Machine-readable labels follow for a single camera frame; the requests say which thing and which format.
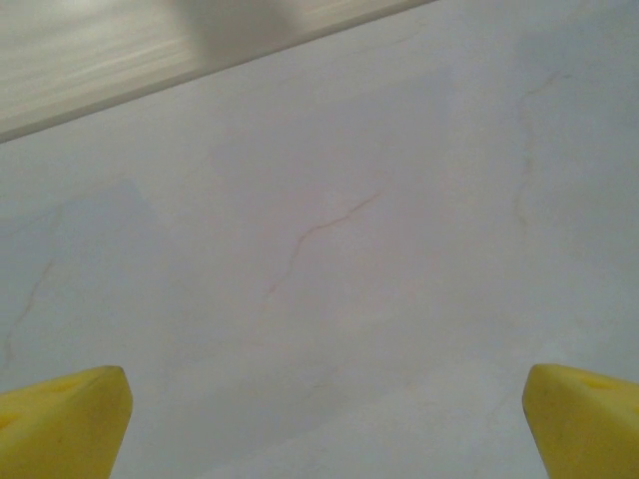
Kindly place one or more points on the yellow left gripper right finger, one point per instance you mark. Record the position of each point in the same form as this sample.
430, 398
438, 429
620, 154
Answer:
584, 429

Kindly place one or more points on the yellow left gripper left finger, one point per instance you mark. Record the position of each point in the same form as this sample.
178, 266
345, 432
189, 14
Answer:
60, 429

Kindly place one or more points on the aluminium table edge rail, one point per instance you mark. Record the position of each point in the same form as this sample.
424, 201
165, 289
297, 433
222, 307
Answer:
150, 89

